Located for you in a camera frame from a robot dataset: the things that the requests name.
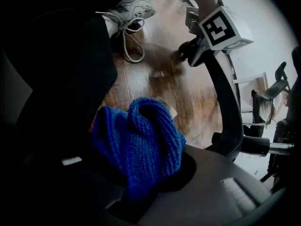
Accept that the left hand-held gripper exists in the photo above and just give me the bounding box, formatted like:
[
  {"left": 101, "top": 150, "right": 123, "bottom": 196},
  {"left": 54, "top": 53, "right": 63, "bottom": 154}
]
[{"left": 185, "top": 6, "right": 254, "bottom": 67}]

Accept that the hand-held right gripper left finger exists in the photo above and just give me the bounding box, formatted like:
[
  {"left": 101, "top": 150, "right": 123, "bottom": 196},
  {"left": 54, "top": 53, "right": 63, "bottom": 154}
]
[{"left": 21, "top": 147, "right": 127, "bottom": 221}]

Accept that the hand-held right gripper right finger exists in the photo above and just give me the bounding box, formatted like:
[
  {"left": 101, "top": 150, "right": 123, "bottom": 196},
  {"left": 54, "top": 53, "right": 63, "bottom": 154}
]
[{"left": 136, "top": 145, "right": 275, "bottom": 226}]

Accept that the black office chair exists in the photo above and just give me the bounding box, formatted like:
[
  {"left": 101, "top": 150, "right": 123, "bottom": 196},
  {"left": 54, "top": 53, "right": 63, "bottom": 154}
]
[{"left": 178, "top": 39, "right": 301, "bottom": 193}]

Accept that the blue cloth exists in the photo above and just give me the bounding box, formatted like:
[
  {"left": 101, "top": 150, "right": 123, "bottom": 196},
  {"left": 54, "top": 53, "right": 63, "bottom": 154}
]
[{"left": 92, "top": 97, "right": 186, "bottom": 203}]

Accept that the white desk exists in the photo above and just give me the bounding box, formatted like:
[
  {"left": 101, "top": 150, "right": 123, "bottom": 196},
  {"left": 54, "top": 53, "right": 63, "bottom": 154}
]
[{"left": 232, "top": 72, "right": 269, "bottom": 114}]

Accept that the person's grey shoe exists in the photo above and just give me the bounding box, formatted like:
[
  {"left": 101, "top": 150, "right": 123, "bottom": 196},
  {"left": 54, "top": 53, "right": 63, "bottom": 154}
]
[{"left": 95, "top": 0, "right": 157, "bottom": 63}]

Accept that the black coiled cord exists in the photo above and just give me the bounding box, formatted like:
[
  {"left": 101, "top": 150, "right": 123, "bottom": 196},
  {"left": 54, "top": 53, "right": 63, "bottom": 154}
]
[{"left": 260, "top": 170, "right": 275, "bottom": 183}]

